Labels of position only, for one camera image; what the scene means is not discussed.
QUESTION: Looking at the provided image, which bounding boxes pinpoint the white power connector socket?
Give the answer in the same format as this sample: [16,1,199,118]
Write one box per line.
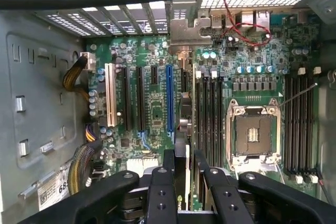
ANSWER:
[125,156,159,173]

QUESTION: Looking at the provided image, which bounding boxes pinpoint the metal CPU socket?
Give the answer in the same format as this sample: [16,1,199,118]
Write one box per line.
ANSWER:
[225,98,282,172]

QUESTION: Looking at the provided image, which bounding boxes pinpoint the black RAM slot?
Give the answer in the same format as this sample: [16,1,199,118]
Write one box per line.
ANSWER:
[306,68,321,184]
[292,76,300,180]
[195,71,203,167]
[299,70,308,183]
[202,73,210,168]
[209,73,217,168]
[216,76,224,168]
[285,76,293,176]

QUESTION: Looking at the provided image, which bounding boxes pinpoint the green motherboard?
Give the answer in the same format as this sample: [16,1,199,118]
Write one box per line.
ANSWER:
[83,11,323,199]

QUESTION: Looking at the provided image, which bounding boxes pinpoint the blue expansion slot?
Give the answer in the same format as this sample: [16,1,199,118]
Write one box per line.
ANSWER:
[165,64,175,134]

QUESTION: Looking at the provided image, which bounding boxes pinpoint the long black expansion slot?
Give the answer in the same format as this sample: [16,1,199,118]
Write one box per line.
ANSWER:
[122,66,132,132]
[135,66,146,132]

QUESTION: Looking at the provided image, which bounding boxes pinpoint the white barcode label sticker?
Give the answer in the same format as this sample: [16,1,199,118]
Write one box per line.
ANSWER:
[37,165,72,212]

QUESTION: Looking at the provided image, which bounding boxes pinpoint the white expansion slot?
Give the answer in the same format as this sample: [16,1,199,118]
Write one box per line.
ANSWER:
[104,62,118,128]

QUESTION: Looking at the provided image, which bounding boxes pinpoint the short black expansion slot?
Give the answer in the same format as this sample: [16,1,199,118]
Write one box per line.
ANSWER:
[181,68,188,93]
[150,66,159,86]

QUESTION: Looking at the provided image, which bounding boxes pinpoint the thin metal locking lever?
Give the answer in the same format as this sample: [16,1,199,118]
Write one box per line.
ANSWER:
[278,82,319,108]

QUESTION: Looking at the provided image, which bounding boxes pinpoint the grey metal PC case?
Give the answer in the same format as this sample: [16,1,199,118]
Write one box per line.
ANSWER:
[0,0,336,224]

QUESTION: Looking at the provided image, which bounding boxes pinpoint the sleeved yellow black wire bundle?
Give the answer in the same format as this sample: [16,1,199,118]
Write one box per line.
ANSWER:
[67,139,103,196]

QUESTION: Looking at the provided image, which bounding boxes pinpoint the purple yellow wire plug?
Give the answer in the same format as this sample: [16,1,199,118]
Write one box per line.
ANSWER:
[84,123,97,143]

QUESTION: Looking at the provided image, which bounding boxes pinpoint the thin red wire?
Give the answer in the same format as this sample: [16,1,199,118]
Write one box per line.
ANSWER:
[318,178,332,205]

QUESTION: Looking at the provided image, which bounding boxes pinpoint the yellow black power wire bundle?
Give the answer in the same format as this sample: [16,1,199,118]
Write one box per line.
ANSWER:
[62,51,97,102]

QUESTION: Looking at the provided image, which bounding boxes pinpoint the red and black twisted wire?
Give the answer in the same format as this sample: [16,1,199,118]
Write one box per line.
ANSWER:
[218,0,272,48]

